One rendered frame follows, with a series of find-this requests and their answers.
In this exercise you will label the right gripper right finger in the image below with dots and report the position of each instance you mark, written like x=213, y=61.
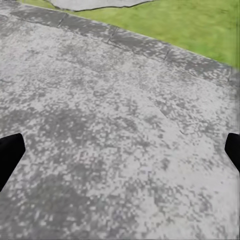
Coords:
x=232, y=149

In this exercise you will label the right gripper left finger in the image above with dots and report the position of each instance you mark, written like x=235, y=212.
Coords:
x=12, y=149

